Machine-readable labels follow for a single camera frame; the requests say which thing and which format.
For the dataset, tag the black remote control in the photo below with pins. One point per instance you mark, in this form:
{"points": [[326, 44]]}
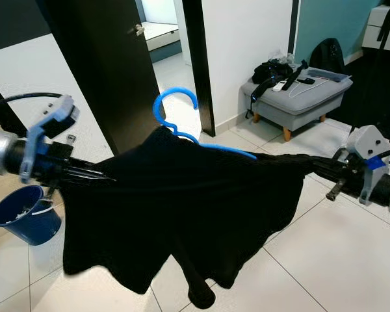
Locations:
{"points": [[305, 80]]}

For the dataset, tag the black garment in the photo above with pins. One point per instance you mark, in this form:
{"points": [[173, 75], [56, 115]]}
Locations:
{"points": [[182, 208]]}

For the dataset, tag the black clothes pile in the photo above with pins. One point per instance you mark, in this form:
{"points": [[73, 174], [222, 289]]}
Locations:
{"points": [[270, 70]]}

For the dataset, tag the blue bucket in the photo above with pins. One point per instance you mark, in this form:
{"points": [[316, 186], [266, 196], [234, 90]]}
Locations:
{"points": [[32, 227]]}

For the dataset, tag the blue plastic hanger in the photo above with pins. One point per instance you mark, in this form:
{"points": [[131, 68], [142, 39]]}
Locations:
{"points": [[172, 91]]}

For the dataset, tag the white bed with teal base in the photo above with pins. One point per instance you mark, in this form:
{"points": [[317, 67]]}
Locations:
{"points": [[162, 32]]}

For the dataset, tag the black metal clothes rack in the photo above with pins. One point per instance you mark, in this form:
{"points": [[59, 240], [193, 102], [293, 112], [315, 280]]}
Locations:
{"points": [[385, 65]]}

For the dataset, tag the small white remote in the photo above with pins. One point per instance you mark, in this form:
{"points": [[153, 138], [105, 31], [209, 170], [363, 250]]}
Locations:
{"points": [[279, 85]]}

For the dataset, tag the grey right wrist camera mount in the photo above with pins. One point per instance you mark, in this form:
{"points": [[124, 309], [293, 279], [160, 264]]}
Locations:
{"points": [[367, 143]]}

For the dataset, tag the black door frame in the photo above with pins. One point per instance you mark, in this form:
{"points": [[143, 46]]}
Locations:
{"points": [[198, 65]]}

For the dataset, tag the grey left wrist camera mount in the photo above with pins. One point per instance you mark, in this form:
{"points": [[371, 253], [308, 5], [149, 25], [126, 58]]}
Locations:
{"points": [[52, 117]]}

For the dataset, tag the grey upholstered ottoman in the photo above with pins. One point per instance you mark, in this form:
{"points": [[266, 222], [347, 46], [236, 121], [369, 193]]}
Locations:
{"points": [[305, 107]]}

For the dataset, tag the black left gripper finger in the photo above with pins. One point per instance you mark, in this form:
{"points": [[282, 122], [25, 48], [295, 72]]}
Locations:
{"points": [[81, 177], [84, 166]]}

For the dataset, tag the black backpack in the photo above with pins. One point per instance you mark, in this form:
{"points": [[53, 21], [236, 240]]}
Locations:
{"points": [[326, 55]]}

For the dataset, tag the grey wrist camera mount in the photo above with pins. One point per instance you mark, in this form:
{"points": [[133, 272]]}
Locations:
{"points": [[52, 117], [367, 143]]}

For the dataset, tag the black door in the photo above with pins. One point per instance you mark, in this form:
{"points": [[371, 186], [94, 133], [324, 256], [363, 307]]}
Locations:
{"points": [[97, 65]]}

